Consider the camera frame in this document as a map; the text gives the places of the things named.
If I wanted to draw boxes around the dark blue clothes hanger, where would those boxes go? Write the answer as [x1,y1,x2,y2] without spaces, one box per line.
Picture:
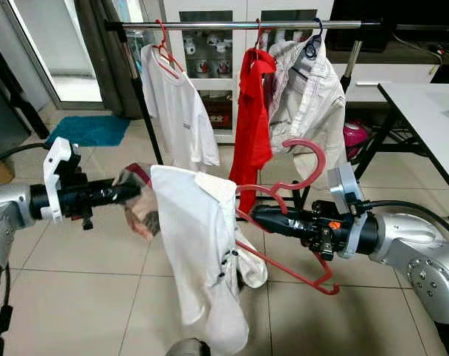
[302,19,325,62]

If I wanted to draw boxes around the white printed t-shirt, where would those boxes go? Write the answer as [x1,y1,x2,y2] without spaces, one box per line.
[139,41,221,173]

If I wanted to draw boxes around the red shirt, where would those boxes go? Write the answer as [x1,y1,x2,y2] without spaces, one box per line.
[229,48,278,195]

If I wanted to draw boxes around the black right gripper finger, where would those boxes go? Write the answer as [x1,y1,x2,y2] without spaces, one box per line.
[255,217,308,237]
[252,205,308,223]

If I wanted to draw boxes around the pink brown garment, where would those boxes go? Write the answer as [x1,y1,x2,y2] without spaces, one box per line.
[113,163,163,240]

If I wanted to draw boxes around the glass door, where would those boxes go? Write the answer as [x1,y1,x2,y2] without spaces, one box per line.
[1,0,106,109]

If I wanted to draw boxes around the pink appliance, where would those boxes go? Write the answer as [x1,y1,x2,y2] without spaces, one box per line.
[343,121,372,160]

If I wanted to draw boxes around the black shelf desk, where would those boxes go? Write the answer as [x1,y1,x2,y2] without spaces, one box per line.
[0,31,51,142]

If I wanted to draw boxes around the dark curtain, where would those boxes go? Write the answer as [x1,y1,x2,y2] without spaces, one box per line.
[74,0,143,119]

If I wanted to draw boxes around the black television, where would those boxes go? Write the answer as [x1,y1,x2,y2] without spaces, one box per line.
[328,0,449,53]

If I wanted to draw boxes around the steel rail clothes rack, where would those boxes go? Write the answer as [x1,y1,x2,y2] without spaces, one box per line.
[104,19,394,212]

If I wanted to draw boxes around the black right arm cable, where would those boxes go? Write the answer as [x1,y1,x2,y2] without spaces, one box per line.
[354,198,449,243]

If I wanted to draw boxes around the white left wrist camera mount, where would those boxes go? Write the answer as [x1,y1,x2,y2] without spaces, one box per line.
[42,137,82,223]

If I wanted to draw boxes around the teal floor mat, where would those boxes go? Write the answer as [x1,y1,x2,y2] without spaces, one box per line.
[45,115,132,148]

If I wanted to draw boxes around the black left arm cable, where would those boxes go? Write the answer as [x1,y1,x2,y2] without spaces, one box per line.
[0,141,51,168]

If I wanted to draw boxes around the white table black legs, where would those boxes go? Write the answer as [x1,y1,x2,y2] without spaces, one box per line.
[350,82,449,220]

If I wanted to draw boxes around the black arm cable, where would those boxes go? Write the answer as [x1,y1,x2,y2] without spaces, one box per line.
[0,141,51,168]
[354,198,449,243]

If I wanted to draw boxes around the beige jacket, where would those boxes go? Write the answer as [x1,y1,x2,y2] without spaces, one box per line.
[265,37,349,190]

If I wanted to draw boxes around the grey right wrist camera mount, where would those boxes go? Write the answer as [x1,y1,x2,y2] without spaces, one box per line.
[328,162,370,260]

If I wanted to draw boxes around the white buttoned shirt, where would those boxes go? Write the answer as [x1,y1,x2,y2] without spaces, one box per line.
[150,165,269,355]

